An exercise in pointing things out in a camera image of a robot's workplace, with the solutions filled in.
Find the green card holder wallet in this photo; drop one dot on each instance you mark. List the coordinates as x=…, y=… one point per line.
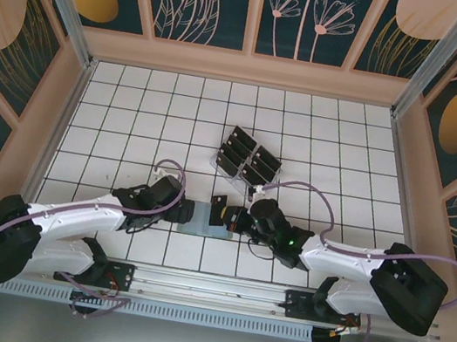
x=197, y=223

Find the black VIP credit card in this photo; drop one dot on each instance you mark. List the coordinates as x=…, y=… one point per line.
x=250, y=178
x=263, y=162
x=270, y=155
x=225, y=162
x=232, y=152
x=216, y=215
x=241, y=143
x=247, y=134
x=257, y=170

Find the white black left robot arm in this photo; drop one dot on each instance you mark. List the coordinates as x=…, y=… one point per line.
x=59, y=254

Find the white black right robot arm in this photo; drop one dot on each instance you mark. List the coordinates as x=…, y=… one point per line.
x=345, y=264

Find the clear acrylic card display stand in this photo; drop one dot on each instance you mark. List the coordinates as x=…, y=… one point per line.
x=235, y=181

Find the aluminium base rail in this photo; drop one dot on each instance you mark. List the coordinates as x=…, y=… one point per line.
x=208, y=287

